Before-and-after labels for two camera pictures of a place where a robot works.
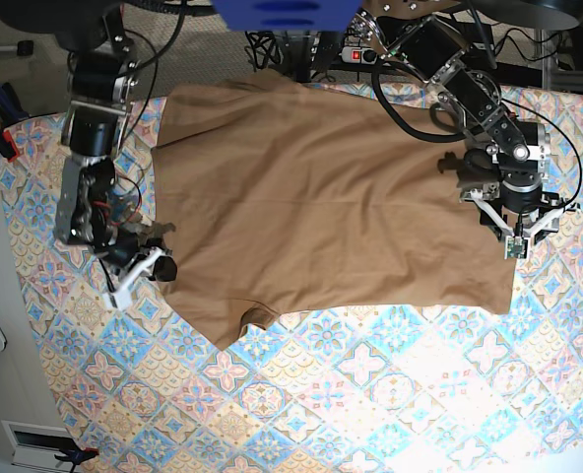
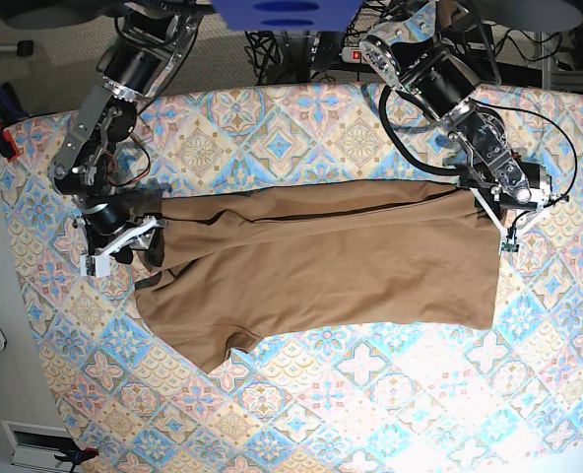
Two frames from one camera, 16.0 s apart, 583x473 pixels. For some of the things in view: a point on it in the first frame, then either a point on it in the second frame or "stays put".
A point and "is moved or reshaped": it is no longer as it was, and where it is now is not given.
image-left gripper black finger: [164, 269] to [155, 253]
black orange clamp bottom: [77, 456] stays put
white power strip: [359, 55] stays put
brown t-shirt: [279, 192] is moved or reshaped
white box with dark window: [34, 445] stays put
